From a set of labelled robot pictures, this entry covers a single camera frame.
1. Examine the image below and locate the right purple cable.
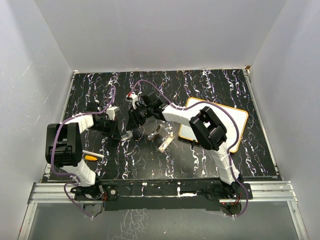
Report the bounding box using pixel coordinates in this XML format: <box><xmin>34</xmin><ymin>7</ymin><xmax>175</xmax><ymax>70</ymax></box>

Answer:
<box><xmin>128</xmin><ymin>79</ymin><xmax>250</xmax><ymax>220</ymax></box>

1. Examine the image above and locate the yellow marker cap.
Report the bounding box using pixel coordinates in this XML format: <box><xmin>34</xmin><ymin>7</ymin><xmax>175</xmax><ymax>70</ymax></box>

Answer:
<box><xmin>84</xmin><ymin>155</ymin><xmax>98</xmax><ymax>162</ymax></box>

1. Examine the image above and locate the orange framed whiteboard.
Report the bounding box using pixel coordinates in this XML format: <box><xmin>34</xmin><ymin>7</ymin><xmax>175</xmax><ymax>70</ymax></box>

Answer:
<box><xmin>186</xmin><ymin>97</ymin><xmax>249</xmax><ymax>153</ymax></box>

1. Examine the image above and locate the purple cable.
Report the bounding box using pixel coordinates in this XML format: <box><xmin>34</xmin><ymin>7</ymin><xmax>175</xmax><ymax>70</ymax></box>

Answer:
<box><xmin>128</xmin><ymin>79</ymin><xmax>250</xmax><ymax>220</ymax></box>
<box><xmin>49</xmin><ymin>84</ymin><xmax>117</xmax><ymax>221</ymax></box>

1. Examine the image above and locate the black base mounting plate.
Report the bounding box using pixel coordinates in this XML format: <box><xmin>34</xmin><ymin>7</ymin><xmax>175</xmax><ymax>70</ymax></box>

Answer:
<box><xmin>71</xmin><ymin>178</ymin><xmax>253</xmax><ymax>213</ymax></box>

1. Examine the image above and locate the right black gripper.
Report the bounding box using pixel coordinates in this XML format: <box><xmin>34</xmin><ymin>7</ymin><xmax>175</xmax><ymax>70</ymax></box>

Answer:
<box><xmin>125</xmin><ymin>105</ymin><xmax>153</xmax><ymax>132</ymax></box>

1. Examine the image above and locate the white marker pen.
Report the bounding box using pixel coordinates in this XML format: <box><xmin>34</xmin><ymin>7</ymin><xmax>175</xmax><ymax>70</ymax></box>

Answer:
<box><xmin>82</xmin><ymin>150</ymin><xmax>105</xmax><ymax>158</ymax></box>

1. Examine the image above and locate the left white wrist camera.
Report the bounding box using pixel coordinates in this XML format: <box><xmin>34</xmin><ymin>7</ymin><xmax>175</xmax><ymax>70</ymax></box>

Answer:
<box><xmin>105</xmin><ymin>106</ymin><xmax>120</xmax><ymax>121</ymax></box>

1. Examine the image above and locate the aluminium frame rail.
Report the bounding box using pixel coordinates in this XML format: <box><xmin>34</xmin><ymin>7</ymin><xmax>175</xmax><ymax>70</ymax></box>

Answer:
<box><xmin>28</xmin><ymin>181</ymin><xmax>297</xmax><ymax>204</ymax></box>

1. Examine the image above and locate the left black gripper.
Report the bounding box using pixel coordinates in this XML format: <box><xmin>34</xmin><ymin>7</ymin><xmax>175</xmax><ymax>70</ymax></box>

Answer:
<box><xmin>90</xmin><ymin>117</ymin><xmax>122</xmax><ymax>140</ymax></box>

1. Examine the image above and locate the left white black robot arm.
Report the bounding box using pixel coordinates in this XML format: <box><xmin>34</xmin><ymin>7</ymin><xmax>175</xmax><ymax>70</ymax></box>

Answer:
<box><xmin>45</xmin><ymin>102</ymin><xmax>121</xmax><ymax>200</ymax></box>

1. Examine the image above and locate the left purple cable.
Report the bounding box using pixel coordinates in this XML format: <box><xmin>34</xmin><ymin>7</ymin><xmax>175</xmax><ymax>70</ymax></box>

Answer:
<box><xmin>49</xmin><ymin>84</ymin><xmax>117</xmax><ymax>221</ymax></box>

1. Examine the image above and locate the beige stapler top cover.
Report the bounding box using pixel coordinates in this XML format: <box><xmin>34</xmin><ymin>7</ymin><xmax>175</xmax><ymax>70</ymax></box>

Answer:
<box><xmin>121</xmin><ymin>130</ymin><xmax>133</xmax><ymax>141</ymax></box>

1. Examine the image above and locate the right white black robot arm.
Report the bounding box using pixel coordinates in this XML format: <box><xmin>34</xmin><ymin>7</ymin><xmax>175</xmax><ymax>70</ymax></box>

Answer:
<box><xmin>125</xmin><ymin>92</ymin><xmax>244</xmax><ymax>199</ymax></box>

